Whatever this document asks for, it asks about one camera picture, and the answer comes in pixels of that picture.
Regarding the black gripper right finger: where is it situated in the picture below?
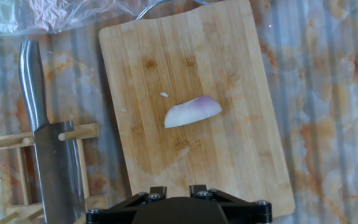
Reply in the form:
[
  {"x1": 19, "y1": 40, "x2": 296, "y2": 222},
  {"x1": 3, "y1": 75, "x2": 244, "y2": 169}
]
[{"x1": 190, "y1": 184, "x2": 273, "y2": 224}]

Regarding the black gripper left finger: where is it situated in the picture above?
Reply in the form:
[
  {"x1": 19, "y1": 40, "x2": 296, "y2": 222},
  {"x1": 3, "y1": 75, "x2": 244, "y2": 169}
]
[{"x1": 85, "y1": 185, "x2": 167, "y2": 224}]

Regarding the steel cleaver knife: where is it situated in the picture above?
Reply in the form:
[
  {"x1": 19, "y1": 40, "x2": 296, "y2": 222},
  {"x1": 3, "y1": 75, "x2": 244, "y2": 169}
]
[{"x1": 17, "y1": 39, "x2": 86, "y2": 224}]

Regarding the red onion wedge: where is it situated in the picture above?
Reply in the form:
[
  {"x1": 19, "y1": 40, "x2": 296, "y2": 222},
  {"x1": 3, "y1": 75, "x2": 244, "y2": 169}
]
[{"x1": 163, "y1": 95, "x2": 223, "y2": 129}]

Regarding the clear bag of onions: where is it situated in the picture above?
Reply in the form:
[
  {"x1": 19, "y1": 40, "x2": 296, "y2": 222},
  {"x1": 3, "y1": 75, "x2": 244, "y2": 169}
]
[{"x1": 0, "y1": 0, "x2": 149, "y2": 37}]

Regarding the wooden peg dish rack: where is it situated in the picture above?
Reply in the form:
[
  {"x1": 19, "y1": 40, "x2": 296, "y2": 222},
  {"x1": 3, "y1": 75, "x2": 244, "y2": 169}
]
[{"x1": 0, "y1": 123, "x2": 109, "y2": 224}]

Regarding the clear plastic table sheet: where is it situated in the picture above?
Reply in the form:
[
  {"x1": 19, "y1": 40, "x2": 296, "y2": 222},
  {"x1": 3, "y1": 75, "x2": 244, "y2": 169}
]
[{"x1": 0, "y1": 0, "x2": 358, "y2": 224}]

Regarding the bamboo cutting board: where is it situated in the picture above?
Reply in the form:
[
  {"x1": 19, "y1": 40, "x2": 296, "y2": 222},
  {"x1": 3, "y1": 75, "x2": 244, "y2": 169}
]
[{"x1": 98, "y1": 0, "x2": 296, "y2": 218}]

